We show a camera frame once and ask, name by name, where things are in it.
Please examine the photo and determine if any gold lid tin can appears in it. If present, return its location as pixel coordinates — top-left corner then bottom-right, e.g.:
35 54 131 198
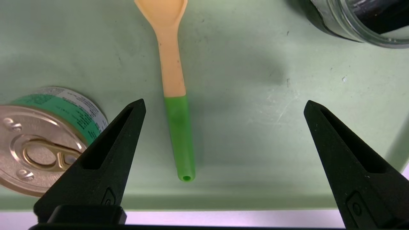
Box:
0 86 109 197

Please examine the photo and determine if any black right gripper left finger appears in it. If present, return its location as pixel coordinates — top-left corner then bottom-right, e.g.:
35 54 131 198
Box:
33 98 147 224

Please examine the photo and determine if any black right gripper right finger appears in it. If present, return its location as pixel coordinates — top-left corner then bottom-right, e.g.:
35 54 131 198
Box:
304 100 409 229

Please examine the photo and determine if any yellow spoon green handle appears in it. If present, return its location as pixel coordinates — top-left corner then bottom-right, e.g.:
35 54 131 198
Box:
134 0 196 183

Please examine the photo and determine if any glass bowl black insert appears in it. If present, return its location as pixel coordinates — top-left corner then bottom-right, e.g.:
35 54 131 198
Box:
289 0 409 49

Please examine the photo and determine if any light green plastic tray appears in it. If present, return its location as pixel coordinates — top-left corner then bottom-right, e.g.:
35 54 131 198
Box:
0 0 409 212

